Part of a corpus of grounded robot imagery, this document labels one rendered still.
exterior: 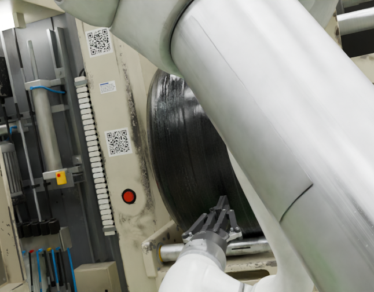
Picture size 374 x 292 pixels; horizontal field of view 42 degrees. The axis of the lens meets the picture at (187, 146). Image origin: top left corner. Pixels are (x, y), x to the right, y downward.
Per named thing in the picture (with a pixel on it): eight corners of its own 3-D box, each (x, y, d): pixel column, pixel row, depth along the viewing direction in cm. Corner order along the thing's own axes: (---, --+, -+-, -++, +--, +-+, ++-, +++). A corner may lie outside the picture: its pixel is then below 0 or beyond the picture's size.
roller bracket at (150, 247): (146, 279, 129) (139, 243, 128) (190, 237, 166) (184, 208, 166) (158, 278, 127) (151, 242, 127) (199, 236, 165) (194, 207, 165)
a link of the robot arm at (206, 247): (167, 255, 88) (176, 237, 93) (180, 296, 90) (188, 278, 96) (215, 249, 85) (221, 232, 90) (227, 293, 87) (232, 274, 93)
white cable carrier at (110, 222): (104, 235, 145) (73, 77, 142) (112, 231, 150) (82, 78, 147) (117, 234, 144) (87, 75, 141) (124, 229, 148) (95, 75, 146)
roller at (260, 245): (164, 259, 135) (158, 264, 131) (160, 243, 135) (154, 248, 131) (289, 247, 125) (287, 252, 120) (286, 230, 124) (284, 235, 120)
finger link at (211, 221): (210, 249, 99) (203, 249, 99) (218, 222, 109) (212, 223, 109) (205, 232, 98) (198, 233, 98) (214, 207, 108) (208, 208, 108)
